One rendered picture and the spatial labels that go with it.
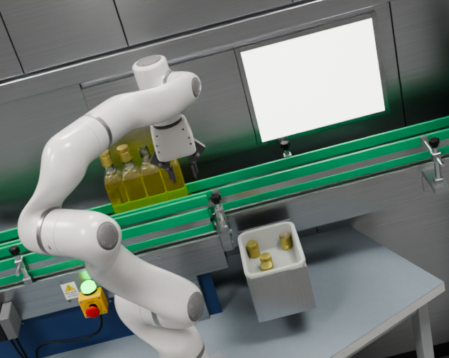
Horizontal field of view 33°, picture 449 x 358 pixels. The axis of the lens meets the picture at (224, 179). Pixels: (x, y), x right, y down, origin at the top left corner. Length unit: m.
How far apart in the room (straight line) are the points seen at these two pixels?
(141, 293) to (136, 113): 0.41
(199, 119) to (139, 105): 0.66
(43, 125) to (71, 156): 0.86
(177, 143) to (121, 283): 0.40
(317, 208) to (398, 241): 0.50
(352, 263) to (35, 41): 1.20
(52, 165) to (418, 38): 1.30
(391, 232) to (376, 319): 0.52
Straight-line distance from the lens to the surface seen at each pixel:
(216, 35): 2.27
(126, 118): 1.69
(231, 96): 2.34
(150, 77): 1.81
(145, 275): 1.76
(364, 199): 2.38
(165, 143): 1.90
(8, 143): 2.46
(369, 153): 2.33
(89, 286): 2.28
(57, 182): 1.56
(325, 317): 2.33
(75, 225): 1.55
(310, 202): 2.34
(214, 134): 2.39
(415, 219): 2.74
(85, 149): 1.58
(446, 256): 2.87
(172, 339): 1.96
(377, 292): 2.38
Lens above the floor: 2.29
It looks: 30 degrees down
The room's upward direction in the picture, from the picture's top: 16 degrees counter-clockwise
